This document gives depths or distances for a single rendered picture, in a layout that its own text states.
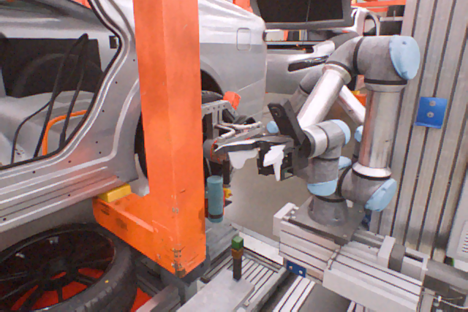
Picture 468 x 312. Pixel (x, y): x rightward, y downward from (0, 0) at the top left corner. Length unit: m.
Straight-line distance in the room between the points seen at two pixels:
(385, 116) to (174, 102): 0.66
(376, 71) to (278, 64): 3.19
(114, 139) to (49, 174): 0.32
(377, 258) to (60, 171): 1.29
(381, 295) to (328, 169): 0.46
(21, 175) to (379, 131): 1.31
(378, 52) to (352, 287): 0.72
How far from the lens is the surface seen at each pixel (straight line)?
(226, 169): 1.48
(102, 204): 1.67
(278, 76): 4.08
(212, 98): 1.76
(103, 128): 1.53
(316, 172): 0.79
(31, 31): 3.24
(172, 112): 1.04
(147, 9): 1.07
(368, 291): 1.10
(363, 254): 1.18
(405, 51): 0.93
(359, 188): 1.04
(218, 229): 2.13
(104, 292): 1.42
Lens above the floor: 1.44
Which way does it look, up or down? 18 degrees down
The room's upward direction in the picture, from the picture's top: straight up
